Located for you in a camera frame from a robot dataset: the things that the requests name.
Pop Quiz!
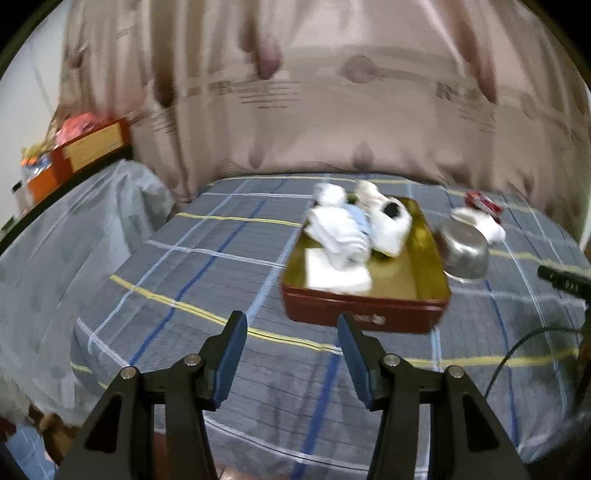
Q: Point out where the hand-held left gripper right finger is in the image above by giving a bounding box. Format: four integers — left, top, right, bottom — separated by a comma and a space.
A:
337, 312, 532, 480

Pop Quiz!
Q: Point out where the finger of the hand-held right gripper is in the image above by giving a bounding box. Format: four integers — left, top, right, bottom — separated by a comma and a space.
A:
538, 264, 591, 298

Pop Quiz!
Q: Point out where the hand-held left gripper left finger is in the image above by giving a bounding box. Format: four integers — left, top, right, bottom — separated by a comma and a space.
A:
55, 310, 249, 480

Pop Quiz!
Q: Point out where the red tin box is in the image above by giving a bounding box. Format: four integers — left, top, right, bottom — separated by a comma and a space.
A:
281, 196, 452, 334

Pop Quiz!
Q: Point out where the white cloth block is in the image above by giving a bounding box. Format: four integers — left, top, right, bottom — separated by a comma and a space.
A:
305, 249, 374, 294

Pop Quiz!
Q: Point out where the red and white cloth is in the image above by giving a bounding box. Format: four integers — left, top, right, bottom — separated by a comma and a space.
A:
451, 191, 507, 244

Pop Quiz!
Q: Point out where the white sock with black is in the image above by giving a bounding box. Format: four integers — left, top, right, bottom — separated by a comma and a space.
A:
369, 198, 413, 257

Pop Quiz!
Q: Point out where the light blue towel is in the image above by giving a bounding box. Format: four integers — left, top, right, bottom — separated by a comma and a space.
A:
346, 205, 372, 236

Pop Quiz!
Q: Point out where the cream ruffled cloth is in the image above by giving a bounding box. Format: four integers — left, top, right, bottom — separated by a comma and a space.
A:
315, 183, 348, 208

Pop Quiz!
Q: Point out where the plain white sock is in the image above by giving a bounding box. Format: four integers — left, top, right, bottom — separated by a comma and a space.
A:
355, 180, 393, 208

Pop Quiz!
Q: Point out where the grey plaid tablecloth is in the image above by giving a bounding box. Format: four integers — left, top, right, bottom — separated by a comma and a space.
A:
69, 173, 591, 480

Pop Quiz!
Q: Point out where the steel bowl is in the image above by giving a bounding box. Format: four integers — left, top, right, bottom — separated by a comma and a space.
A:
436, 220, 491, 283

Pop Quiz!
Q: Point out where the translucent plastic cover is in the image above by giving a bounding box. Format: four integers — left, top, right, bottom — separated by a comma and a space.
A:
0, 159, 176, 425

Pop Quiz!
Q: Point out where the dark shelf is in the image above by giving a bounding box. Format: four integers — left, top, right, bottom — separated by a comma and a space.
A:
0, 145, 136, 252

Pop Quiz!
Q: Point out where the beige leaf-print curtain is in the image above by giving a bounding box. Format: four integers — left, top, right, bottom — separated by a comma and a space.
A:
58, 0, 591, 232

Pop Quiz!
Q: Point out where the red carton box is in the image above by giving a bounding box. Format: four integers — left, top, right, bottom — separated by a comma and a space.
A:
51, 117, 134, 178

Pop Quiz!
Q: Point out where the orange box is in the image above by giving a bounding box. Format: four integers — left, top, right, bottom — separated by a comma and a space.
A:
25, 168, 58, 204

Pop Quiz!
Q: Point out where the red plastic bag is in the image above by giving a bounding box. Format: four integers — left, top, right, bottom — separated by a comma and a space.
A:
58, 113, 112, 141

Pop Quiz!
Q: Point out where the black cable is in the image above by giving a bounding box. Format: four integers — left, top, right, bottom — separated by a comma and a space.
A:
482, 325, 583, 402

